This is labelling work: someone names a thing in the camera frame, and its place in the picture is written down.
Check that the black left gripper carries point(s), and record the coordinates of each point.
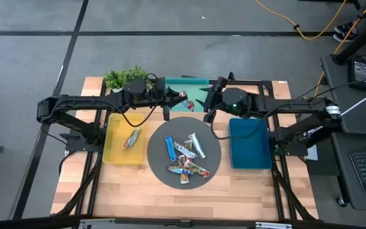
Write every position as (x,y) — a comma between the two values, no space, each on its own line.
(161,95)

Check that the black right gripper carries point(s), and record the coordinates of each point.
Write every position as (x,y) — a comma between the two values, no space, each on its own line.
(217,98)

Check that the red green Chewy granola bar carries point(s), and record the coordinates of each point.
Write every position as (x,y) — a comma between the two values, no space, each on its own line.
(197,168)
(187,104)

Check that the white silver granola bar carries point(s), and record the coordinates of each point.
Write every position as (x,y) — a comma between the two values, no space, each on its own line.
(197,146)

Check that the candy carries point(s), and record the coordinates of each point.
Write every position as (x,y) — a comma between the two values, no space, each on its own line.
(131,138)

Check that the blue granola bar white label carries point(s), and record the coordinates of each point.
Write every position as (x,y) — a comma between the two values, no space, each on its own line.
(176,169)

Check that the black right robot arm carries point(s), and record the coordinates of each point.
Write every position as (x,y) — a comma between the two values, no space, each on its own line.
(281,105)

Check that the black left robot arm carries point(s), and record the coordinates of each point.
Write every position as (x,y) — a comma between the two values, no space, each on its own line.
(84,101)

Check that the small green granola bar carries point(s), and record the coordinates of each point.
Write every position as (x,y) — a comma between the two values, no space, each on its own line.
(188,144)

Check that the bright blue granola bar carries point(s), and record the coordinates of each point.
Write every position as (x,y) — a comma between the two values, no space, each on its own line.
(171,149)

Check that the yellow white granola bar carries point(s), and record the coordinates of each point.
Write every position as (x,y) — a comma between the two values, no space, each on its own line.
(184,179)

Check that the teal plastic bin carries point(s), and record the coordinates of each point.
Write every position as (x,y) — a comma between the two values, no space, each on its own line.
(191,86)

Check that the grey round woven mat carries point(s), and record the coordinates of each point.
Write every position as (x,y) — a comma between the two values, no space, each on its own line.
(157,152)

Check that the white plant pot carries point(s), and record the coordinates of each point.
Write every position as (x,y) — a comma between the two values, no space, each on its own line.
(117,90)

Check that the green artificial plant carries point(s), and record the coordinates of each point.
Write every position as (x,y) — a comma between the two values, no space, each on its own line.
(116,78)

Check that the blue plastic bin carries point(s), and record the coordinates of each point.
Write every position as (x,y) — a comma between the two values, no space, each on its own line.
(249,149)

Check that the yellow plastic bin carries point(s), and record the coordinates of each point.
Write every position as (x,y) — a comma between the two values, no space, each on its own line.
(116,152)

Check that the white card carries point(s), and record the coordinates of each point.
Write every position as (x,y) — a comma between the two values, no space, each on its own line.
(312,154)

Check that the person's shoe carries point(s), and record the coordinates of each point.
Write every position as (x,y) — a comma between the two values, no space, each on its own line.
(345,37)
(345,28)

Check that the grey side desk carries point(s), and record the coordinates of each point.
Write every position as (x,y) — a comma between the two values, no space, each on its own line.
(345,178)
(357,121)

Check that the black power adapter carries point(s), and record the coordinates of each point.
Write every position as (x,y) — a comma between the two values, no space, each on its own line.
(359,73)

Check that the black desk leg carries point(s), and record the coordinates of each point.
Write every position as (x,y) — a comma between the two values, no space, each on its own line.
(357,43)

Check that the black caster wheel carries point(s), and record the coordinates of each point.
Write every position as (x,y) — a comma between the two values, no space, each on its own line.
(340,201)

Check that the black crossbeam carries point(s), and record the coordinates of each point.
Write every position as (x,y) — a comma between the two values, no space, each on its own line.
(27,222)

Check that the black aluminium table frame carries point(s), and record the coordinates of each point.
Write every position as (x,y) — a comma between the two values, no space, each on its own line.
(276,197)

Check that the silver bracket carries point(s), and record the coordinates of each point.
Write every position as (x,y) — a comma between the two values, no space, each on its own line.
(95,222)
(273,225)

